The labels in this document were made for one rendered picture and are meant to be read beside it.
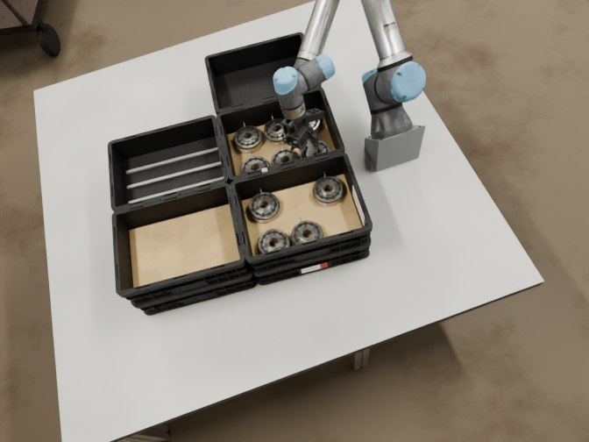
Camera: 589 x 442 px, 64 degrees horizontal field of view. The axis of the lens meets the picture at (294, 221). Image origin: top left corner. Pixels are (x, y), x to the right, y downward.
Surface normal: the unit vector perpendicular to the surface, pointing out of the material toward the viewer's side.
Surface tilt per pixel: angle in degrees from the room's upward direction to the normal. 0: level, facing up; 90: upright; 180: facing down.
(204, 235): 0
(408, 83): 51
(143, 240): 0
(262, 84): 0
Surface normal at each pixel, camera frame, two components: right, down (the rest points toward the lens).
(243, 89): -0.11, -0.46
